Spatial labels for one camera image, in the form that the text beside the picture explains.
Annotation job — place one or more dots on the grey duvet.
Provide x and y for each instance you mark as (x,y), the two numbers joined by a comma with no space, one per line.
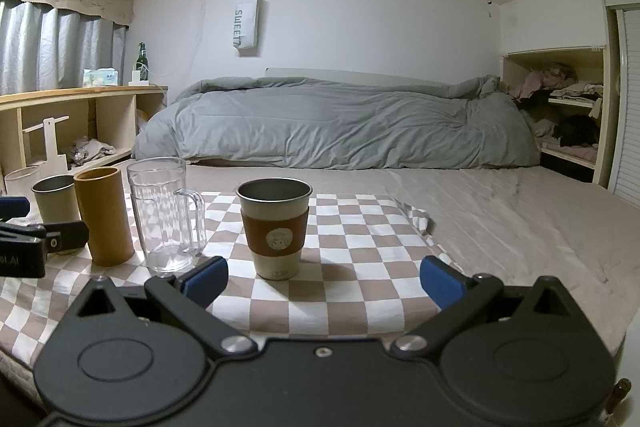
(325,122)

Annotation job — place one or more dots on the black clothes pile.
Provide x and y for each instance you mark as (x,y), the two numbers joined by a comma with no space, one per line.
(575,129)

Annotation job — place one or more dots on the grey metal cup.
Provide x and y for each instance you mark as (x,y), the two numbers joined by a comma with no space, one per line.
(55,202)

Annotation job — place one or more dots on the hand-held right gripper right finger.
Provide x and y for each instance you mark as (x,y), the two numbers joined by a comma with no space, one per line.
(440,282)

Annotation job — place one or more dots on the white charger box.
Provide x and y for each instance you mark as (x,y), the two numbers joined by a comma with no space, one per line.
(138,82)

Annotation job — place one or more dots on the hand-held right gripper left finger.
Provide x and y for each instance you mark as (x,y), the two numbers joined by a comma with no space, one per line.
(206,279)

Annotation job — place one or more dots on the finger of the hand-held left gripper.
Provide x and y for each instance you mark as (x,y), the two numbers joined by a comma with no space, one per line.
(14,207)
(67,236)

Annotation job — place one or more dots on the green glass bottle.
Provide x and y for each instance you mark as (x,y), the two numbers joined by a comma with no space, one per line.
(142,62)

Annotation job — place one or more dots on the brown white checkered cloth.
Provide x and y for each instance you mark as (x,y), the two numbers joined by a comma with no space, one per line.
(350,257)

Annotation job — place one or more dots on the ribbed clear glass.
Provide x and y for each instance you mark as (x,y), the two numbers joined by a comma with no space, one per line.
(20,182)

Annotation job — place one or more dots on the tissue pack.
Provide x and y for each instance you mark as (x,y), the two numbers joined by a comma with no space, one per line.
(101,78)

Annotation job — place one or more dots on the pink clothes pile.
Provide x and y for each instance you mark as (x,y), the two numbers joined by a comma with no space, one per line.
(535,82)

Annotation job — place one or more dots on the metal cup with brown sleeve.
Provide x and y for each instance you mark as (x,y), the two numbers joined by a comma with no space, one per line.
(275,217)

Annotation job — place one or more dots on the grey curtain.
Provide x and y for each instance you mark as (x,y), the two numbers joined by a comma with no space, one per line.
(50,52)

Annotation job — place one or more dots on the wooden paddle board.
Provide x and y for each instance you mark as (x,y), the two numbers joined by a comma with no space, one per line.
(50,142)

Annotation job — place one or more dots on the white louvred closet door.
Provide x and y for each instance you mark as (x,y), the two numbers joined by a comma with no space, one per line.
(630,107)

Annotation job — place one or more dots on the white hanging bag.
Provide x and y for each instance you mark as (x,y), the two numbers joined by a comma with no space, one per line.
(246,22)

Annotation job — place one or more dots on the tall mustard cup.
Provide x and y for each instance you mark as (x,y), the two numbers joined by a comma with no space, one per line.
(105,217)

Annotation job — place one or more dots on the low wooden shelf unit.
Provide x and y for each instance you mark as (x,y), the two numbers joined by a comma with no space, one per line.
(115,94)

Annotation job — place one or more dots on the folded beige clothes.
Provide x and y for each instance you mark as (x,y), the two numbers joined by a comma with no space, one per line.
(575,92)

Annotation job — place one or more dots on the built-in wooden clothes shelf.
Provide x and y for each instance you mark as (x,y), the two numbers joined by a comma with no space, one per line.
(550,57)

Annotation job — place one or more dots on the crumpled beige cloth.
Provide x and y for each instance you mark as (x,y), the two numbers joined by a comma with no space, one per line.
(92,151)

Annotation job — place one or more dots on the clear glass mug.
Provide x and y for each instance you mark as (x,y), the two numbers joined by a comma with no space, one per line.
(160,207)

